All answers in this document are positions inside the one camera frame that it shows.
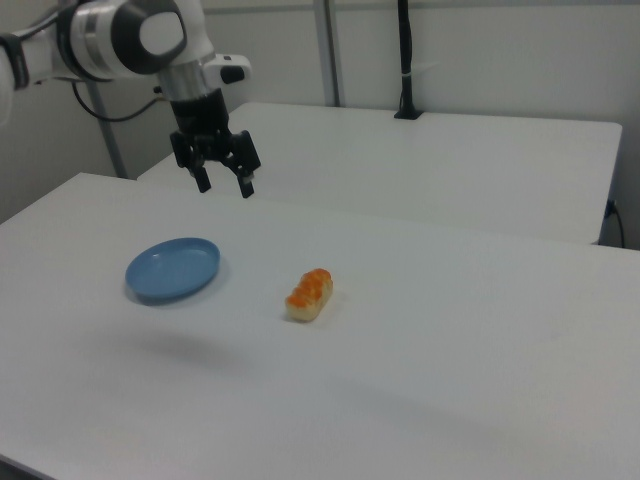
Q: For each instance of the black pole with clamp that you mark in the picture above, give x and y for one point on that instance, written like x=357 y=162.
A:
x=407 y=60

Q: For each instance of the bread with orange topping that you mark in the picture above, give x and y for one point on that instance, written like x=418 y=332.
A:
x=310 y=295

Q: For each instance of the blue round plate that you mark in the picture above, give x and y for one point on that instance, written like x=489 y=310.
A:
x=172 y=270

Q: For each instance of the grey metal frame post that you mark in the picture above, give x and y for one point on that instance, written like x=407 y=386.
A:
x=327 y=50

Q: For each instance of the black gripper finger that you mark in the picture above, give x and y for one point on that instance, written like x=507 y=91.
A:
x=245 y=184
x=202 y=180

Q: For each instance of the white side table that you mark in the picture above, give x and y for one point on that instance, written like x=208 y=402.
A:
x=425 y=165

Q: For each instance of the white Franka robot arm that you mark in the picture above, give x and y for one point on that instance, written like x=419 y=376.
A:
x=125 y=40

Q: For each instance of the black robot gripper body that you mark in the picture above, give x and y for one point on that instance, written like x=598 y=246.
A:
x=200 y=117

